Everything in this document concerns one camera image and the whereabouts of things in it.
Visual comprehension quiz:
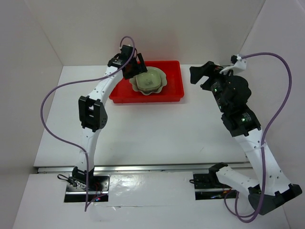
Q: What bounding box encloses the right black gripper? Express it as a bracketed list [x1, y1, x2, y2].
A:
[189, 61, 237, 112]

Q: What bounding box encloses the green square plate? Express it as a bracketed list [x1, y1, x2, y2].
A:
[135, 72, 162, 92]

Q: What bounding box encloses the large green scalloped bowl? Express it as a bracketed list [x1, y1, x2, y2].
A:
[129, 66, 167, 95]

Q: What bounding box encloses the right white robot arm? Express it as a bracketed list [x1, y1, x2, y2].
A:
[190, 62, 302, 215]

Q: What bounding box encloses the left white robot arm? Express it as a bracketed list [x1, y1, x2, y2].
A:
[72, 45, 147, 190]

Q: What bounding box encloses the red plastic bin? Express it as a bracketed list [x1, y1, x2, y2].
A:
[109, 61, 184, 104]

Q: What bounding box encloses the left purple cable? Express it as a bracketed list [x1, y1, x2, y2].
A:
[40, 36, 136, 212]

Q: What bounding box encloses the purple cable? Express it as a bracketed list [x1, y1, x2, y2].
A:
[40, 36, 136, 212]
[224, 52, 293, 224]

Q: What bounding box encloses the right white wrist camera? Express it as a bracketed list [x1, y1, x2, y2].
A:
[220, 55, 247, 75]

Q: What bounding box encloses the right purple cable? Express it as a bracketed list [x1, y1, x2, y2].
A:
[224, 52, 293, 224]

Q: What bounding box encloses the aluminium rail front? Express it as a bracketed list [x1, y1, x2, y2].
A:
[37, 162, 255, 174]

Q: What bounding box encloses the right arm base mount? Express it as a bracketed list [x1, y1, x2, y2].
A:
[189, 174, 236, 200]

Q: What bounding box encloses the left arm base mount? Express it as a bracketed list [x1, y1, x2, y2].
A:
[57, 169, 110, 203]

